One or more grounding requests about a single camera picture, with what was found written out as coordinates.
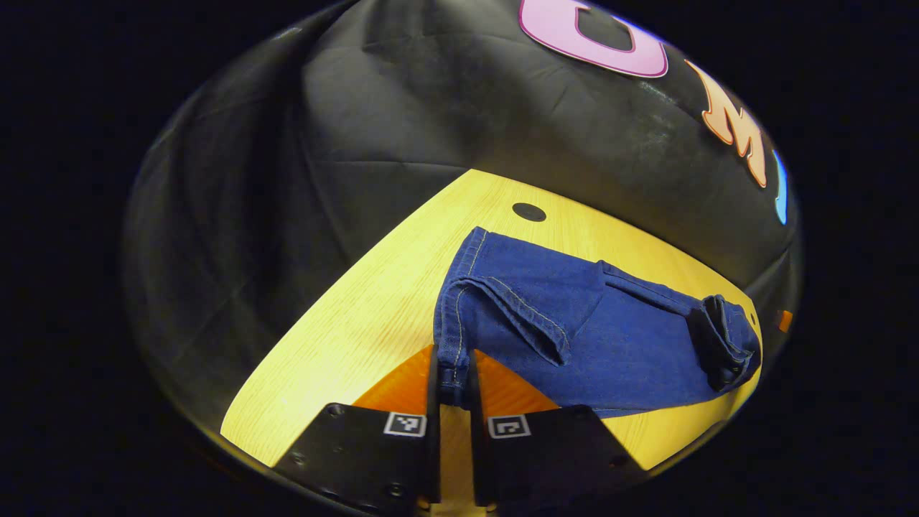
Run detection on blue denim jeans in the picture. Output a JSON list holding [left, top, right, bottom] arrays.
[[433, 226, 763, 419]]

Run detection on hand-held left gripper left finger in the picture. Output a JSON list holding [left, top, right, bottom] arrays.
[[275, 344, 441, 515]]

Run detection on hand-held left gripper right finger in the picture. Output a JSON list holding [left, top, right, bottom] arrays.
[[468, 349, 648, 512]]

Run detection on black backdrop cloth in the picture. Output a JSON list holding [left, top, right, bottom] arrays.
[[122, 0, 803, 460]]

